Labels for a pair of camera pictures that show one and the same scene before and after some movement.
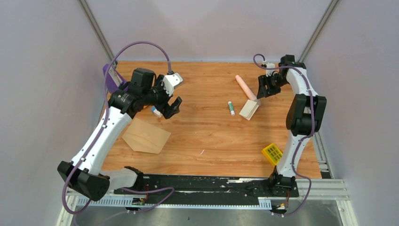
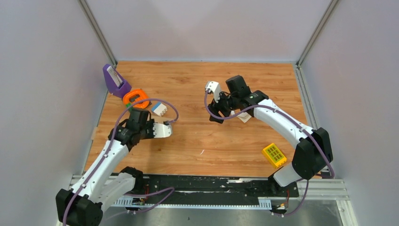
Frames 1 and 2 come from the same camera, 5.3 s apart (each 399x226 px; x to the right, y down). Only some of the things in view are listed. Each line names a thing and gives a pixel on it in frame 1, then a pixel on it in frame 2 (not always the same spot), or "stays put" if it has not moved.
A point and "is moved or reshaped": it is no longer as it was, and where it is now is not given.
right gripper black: x=264 y=81 -> x=214 y=108
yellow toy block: x=273 y=153 stays put
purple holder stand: x=114 y=78 stays put
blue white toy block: x=154 y=110 stays put
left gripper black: x=165 y=108 -> x=150 y=124
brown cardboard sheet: x=143 y=137 is moved or reshaped
